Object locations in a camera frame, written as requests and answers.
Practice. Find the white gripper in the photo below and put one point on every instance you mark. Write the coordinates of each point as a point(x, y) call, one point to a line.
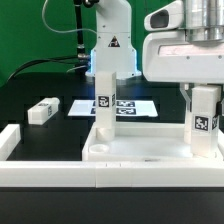
point(168, 57)

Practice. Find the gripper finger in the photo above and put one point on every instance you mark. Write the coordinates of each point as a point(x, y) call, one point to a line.
point(220, 108)

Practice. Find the white desk top tray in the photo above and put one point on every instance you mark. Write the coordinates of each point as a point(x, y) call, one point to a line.
point(141, 142)

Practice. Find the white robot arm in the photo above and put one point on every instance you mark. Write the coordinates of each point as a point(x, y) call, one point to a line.
point(202, 20)

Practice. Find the fiducial marker sheet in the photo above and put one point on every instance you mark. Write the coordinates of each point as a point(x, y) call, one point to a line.
point(124, 108)

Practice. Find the white U-shaped fence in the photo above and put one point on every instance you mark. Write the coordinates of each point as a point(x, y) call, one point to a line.
point(106, 174)

